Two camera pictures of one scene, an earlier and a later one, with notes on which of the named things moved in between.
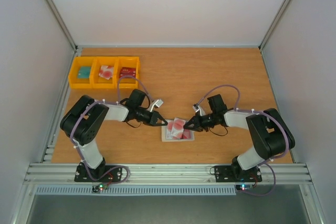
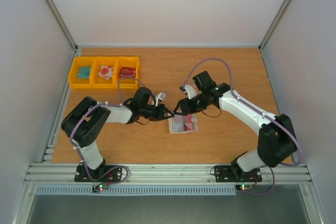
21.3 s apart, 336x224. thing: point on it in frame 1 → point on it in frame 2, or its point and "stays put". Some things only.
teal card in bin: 84,73 stays put
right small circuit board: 244,187 stays put
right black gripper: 199,121 → 182,106
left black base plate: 81,175 stays put
